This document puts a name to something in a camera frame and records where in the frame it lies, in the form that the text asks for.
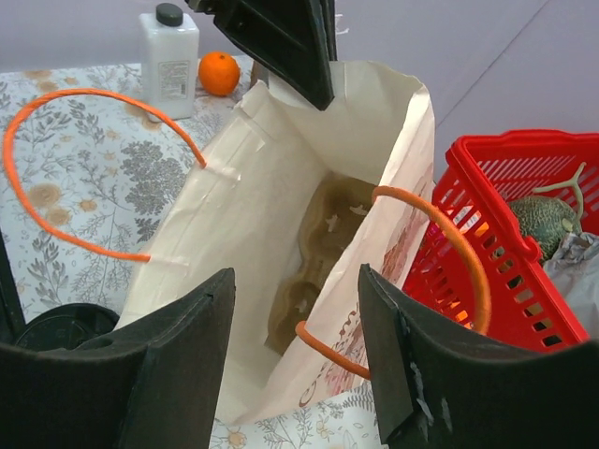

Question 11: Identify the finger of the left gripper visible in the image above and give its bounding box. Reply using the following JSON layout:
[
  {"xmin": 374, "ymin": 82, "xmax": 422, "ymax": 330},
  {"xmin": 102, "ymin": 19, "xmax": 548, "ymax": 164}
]
[{"xmin": 187, "ymin": 0, "xmax": 337, "ymax": 110}]

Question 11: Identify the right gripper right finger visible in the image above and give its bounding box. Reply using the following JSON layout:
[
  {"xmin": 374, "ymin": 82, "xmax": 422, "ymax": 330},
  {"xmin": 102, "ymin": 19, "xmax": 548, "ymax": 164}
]
[{"xmin": 358, "ymin": 265, "xmax": 598, "ymax": 448}]

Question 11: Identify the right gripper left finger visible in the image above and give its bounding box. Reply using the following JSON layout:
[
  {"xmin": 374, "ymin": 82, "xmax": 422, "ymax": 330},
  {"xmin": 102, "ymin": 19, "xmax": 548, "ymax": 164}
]
[{"xmin": 1, "ymin": 268, "xmax": 236, "ymax": 448}]

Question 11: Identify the black plastic cup lid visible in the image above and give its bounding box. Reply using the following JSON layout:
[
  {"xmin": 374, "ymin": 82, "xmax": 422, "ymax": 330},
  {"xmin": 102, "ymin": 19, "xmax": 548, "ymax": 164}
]
[{"xmin": 14, "ymin": 303, "xmax": 119, "ymax": 352}]

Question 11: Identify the beige paper bag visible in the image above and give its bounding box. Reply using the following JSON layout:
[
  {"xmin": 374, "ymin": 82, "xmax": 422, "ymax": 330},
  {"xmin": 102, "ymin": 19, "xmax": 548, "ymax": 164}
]
[{"xmin": 2, "ymin": 59, "xmax": 492, "ymax": 427}]

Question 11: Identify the cardboard cup carrier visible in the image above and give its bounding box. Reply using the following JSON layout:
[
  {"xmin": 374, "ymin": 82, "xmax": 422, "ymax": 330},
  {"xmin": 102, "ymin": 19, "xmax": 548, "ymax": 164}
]
[{"xmin": 265, "ymin": 174, "xmax": 374, "ymax": 355}]

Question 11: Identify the orange fruit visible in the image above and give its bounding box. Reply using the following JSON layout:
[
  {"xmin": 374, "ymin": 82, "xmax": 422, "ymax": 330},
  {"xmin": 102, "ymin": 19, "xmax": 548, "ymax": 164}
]
[{"xmin": 197, "ymin": 51, "xmax": 241, "ymax": 96}]

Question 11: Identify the white milk bottle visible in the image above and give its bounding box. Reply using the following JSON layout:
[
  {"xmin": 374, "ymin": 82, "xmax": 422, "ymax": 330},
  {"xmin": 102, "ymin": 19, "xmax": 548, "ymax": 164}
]
[{"xmin": 139, "ymin": 3, "xmax": 199, "ymax": 120}]

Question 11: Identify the grey crumpled paper bag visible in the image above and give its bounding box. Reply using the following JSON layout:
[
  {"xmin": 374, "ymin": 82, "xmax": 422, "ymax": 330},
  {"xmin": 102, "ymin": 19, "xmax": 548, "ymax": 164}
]
[{"xmin": 543, "ymin": 232, "xmax": 599, "ymax": 340}]

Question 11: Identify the green netted melon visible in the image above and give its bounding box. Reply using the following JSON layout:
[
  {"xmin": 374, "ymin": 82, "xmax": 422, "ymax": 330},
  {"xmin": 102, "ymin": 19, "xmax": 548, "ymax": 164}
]
[{"xmin": 507, "ymin": 162, "xmax": 586, "ymax": 264}]

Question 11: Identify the red plastic shopping basket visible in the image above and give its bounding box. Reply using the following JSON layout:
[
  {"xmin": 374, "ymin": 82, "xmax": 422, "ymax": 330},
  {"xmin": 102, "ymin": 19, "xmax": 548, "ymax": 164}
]
[{"xmin": 402, "ymin": 129, "xmax": 599, "ymax": 353}]

